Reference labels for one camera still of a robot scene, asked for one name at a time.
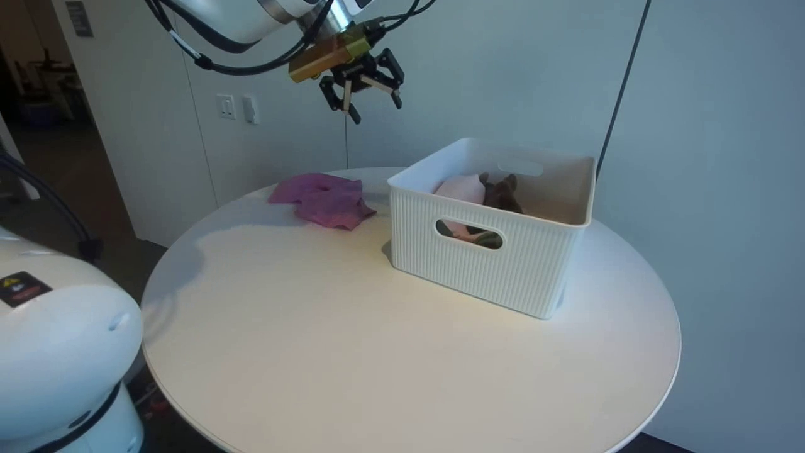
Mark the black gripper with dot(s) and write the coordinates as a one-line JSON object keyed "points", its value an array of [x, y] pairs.
{"points": [[356, 73]]}

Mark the magenta pink cloth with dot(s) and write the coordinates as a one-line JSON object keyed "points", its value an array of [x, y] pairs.
{"points": [[327, 202]]}

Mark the light pink cloth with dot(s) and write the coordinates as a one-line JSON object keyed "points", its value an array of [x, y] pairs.
{"points": [[459, 190]]}

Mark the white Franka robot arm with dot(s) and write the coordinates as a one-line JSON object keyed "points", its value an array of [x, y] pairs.
{"points": [[58, 359]]}

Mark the black sticker on robot base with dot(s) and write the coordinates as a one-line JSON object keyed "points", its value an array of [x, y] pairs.
{"points": [[20, 288]]}

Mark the white plastic storage box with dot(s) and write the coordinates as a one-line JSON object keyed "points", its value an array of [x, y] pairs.
{"points": [[494, 260]]}

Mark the white wall switch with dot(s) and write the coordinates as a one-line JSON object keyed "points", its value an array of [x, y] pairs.
{"points": [[249, 109], [225, 104]]}

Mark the grey wall sign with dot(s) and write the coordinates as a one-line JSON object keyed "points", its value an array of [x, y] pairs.
{"points": [[79, 16]]}

